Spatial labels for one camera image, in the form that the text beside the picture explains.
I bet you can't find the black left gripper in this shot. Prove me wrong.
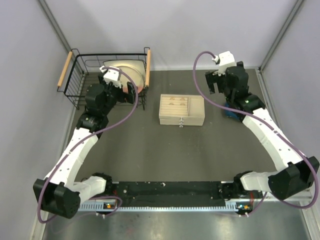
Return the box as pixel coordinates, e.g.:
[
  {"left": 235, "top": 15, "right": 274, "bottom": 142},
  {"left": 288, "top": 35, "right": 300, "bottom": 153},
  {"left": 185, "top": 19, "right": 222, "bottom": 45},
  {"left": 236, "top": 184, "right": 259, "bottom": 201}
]
[{"left": 98, "top": 73, "right": 137, "bottom": 115}]

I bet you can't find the beige ring slot tray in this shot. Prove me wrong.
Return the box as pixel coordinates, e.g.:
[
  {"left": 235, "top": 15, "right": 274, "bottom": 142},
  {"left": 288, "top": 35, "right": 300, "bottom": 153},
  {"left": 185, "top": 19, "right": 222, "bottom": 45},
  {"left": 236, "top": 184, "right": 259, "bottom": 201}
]
[{"left": 159, "top": 96, "right": 189, "bottom": 117}]

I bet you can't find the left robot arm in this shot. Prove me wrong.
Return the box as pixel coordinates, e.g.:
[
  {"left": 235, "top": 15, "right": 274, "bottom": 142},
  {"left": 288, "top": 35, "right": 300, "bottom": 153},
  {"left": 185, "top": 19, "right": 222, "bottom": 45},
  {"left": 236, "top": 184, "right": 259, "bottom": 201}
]
[{"left": 33, "top": 74, "right": 139, "bottom": 224}]

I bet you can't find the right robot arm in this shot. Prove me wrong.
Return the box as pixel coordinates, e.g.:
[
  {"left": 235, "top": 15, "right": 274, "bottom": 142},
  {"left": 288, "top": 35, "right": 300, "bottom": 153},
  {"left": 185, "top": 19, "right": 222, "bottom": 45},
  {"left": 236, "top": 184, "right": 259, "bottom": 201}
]
[{"left": 205, "top": 62, "right": 320, "bottom": 201}]

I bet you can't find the round pink white plate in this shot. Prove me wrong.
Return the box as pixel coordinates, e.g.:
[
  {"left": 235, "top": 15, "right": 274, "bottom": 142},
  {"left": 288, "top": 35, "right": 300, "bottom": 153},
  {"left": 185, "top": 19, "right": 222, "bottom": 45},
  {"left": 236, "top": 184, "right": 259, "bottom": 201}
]
[{"left": 118, "top": 65, "right": 144, "bottom": 93}]

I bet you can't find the square white plate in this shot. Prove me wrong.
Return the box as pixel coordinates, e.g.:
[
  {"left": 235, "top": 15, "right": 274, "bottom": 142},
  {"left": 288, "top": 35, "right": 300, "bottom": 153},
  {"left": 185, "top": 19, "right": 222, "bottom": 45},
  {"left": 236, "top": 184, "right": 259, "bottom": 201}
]
[{"left": 103, "top": 59, "right": 146, "bottom": 82}]

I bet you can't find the blue leaf shaped dish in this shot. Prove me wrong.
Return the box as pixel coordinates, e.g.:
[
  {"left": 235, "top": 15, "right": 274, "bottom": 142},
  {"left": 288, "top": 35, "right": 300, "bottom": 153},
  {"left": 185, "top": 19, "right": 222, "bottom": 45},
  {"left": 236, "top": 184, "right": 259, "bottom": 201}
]
[{"left": 224, "top": 102, "right": 242, "bottom": 122}]

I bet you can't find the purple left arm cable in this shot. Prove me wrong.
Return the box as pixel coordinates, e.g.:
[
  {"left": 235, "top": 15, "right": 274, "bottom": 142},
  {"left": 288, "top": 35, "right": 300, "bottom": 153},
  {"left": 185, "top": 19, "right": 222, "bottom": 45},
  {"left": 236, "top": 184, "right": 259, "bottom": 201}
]
[{"left": 37, "top": 66, "right": 140, "bottom": 224}]

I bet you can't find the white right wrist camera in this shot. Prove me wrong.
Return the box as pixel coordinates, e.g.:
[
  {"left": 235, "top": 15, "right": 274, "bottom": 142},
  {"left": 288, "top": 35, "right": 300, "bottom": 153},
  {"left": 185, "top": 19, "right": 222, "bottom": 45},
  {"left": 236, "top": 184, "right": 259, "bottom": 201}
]
[{"left": 212, "top": 51, "right": 237, "bottom": 76}]

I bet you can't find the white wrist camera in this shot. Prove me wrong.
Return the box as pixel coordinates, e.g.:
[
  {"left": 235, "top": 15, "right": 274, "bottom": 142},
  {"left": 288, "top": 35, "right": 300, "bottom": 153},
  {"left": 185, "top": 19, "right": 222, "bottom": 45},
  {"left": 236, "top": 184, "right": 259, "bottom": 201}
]
[
  {"left": 99, "top": 66, "right": 122, "bottom": 89},
  {"left": 212, "top": 51, "right": 237, "bottom": 76}
]

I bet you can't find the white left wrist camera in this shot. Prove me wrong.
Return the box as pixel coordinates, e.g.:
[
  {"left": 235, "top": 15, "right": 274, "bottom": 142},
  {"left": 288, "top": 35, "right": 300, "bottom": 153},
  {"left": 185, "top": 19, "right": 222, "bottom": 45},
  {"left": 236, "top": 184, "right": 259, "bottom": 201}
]
[{"left": 99, "top": 66, "right": 122, "bottom": 89}]

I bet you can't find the black wire dish rack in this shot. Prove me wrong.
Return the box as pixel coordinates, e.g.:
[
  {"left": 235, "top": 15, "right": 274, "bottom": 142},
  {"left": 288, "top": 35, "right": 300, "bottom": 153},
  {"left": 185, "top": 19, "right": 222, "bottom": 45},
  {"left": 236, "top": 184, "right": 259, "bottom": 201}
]
[{"left": 56, "top": 46, "right": 152, "bottom": 111}]

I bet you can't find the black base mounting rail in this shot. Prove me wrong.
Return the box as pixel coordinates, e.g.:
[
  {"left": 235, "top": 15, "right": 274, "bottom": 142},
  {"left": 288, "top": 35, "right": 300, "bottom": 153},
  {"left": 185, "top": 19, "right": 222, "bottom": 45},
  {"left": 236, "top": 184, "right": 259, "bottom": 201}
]
[{"left": 106, "top": 181, "right": 252, "bottom": 208}]

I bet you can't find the aluminium frame rail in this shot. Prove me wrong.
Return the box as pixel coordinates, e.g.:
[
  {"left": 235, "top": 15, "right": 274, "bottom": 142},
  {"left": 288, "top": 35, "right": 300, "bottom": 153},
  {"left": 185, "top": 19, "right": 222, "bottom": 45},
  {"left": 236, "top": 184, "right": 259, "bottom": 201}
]
[{"left": 42, "top": 179, "right": 313, "bottom": 213}]

